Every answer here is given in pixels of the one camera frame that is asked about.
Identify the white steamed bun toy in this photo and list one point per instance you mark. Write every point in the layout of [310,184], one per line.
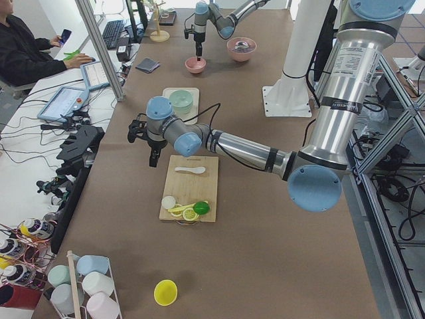
[168,202]

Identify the lemon slice toy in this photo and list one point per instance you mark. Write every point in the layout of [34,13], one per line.
[189,214]
[176,211]

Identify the light blue plastic cup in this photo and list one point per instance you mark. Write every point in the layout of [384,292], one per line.
[92,263]

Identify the white plastic cup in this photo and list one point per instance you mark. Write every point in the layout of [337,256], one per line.
[95,282]

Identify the wooden mug tree stand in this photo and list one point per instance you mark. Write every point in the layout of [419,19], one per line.
[158,35]

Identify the blue teach pendant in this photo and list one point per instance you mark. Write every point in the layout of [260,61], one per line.
[64,103]
[94,76]

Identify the seated person in black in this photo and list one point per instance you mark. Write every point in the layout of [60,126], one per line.
[24,59]

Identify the stacked green bowls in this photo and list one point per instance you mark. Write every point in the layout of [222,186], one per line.
[182,101]

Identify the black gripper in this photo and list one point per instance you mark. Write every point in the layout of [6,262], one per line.
[198,38]
[154,145]

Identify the blue teach pendant near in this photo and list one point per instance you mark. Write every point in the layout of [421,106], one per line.
[64,103]

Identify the pink plastic cup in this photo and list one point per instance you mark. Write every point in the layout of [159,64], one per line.
[101,306]

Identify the black keyboard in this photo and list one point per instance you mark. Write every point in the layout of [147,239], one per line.
[111,33]

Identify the metal ice scoop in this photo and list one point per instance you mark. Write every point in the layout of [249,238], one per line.
[241,47]

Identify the bamboo cutting board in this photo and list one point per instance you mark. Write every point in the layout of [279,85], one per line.
[188,188]

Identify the lower lemon slice toy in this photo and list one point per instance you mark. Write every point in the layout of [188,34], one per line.
[189,214]

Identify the upper lemon slice toy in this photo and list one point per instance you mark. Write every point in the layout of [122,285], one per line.
[176,211]

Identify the blue teach pendant far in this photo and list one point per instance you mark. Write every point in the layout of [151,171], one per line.
[94,76]

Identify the small pink bowl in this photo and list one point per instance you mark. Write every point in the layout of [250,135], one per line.
[195,65]

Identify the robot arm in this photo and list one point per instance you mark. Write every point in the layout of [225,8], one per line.
[314,172]
[225,25]

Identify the green lime toy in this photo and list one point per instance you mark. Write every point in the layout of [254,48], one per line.
[201,207]

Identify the yellow plastic cup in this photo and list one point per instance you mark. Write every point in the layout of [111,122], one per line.
[165,292]

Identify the mint green plastic cup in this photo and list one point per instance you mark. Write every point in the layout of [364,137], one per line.
[59,275]

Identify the grey plastic cup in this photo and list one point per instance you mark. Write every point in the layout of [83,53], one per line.
[62,299]

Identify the white wire cup rack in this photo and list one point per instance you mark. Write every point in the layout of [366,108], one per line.
[80,297]

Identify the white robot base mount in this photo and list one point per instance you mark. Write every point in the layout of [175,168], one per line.
[289,97]

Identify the large pink ice bowl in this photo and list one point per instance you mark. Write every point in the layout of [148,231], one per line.
[240,57]

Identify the grey folded cloth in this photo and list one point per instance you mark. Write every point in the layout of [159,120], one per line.
[147,65]

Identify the yellow label bottle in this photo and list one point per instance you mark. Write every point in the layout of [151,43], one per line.
[39,229]

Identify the aluminium frame post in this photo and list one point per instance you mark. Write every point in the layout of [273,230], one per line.
[87,15]

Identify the black tool holder stand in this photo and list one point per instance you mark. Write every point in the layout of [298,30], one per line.
[76,150]

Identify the white ceramic spoon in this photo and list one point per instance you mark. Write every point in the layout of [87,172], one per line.
[194,170]

